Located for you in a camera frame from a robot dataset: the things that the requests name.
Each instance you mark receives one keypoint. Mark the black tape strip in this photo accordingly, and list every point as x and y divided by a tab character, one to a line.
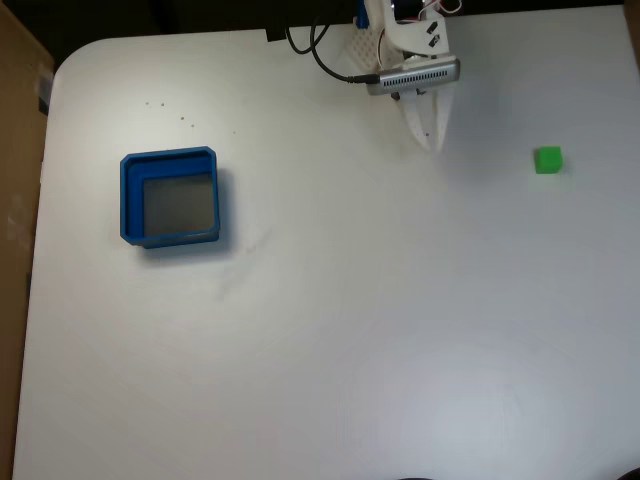
276	35

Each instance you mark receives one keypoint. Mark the brown cardboard box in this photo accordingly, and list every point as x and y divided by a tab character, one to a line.
15	150

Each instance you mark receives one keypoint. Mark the blue square box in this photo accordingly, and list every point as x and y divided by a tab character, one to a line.
131	200

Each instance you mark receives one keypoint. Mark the silver camera box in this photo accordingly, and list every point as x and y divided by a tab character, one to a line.
415	76

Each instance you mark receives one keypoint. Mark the green cube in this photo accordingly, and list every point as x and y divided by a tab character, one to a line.
548	160

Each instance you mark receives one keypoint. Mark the blue clamp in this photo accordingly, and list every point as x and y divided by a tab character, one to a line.
361	17

